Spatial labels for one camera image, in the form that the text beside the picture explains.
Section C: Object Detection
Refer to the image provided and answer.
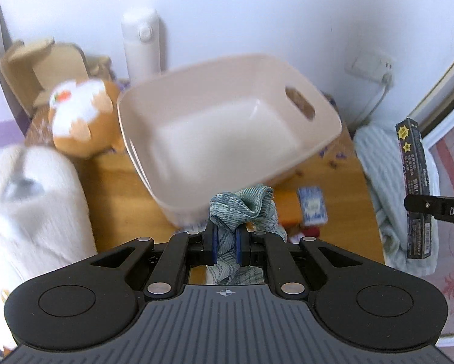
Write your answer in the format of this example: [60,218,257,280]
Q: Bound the green plaid scrunchie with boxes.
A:
[206,185,287,285]

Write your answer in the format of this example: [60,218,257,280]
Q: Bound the black long star box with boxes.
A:
[396,118,432,260]

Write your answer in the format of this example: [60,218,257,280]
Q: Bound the orange plush block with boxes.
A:
[273,191,303,227]

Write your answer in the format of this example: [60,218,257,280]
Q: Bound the red white plush toy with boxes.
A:
[288,225,320,244]

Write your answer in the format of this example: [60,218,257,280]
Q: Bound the blue white tissue pack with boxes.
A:
[297,186,328,226]

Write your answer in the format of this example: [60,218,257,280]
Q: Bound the light striped cloth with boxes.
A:
[353,124,439,277]

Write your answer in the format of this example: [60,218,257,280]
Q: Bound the beige plastic storage bin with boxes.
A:
[117,54,342,228]

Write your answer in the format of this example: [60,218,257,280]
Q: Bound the white fluffy plush bag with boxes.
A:
[0,145,97,349]

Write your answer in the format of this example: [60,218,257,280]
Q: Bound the orange white plush toy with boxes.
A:
[47,78,127,160]

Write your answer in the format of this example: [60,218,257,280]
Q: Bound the white thermos bottle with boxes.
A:
[121,8,161,86]

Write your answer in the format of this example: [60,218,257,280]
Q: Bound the wooden phone stand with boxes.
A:
[0,38,113,117]

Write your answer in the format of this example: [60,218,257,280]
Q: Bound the white power cable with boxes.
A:
[349,71,395,130]

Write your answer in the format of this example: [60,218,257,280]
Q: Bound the white wall socket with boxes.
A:
[344,48,395,83]

